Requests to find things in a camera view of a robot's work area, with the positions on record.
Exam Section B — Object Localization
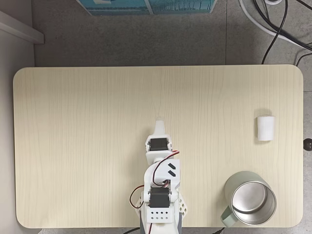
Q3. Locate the white ledge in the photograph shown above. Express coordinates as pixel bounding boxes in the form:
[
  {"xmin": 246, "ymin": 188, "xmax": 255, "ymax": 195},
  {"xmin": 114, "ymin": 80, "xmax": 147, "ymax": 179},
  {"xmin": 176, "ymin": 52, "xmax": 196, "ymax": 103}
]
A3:
[{"xmin": 0, "ymin": 10, "xmax": 45, "ymax": 45}]

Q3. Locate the green steel mug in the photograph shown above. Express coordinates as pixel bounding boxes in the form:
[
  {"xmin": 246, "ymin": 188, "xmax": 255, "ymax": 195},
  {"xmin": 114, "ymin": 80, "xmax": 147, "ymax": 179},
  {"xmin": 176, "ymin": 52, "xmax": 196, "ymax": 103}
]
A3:
[{"xmin": 220, "ymin": 171, "xmax": 277, "ymax": 228}]

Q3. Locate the white gauze dressing roll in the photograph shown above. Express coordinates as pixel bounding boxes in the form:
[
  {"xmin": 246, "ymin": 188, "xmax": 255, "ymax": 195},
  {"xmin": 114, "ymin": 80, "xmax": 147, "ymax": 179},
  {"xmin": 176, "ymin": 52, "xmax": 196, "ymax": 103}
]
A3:
[{"xmin": 256, "ymin": 116, "xmax": 275, "ymax": 142}]

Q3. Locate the white hose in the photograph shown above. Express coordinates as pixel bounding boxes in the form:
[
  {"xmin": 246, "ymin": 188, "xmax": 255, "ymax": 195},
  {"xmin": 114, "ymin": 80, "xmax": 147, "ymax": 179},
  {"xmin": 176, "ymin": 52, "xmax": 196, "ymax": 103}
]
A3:
[{"xmin": 238, "ymin": 0, "xmax": 312, "ymax": 52}]

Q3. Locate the black floor cable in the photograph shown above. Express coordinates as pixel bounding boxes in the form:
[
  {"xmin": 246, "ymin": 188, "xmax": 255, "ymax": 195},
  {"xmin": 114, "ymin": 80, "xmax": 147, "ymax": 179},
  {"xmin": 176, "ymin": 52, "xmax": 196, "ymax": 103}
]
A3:
[
  {"xmin": 261, "ymin": 0, "xmax": 287, "ymax": 65},
  {"xmin": 253, "ymin": 0, "xmax": 312, "ymax": 47},
  {"xmin": 295, "ymin": 53, "xmax": 312, "ymax": 67}
]

